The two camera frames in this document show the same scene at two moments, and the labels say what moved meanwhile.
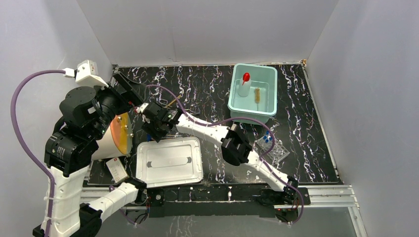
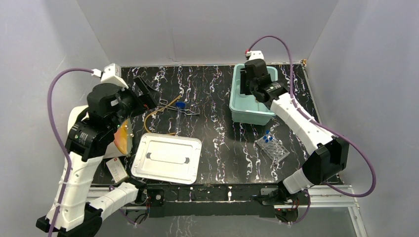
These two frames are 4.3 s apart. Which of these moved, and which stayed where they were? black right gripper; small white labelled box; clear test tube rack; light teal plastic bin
Moved: black right gripper
Stayed: small white labelled box; light teal plastic bin; clear test tube rack
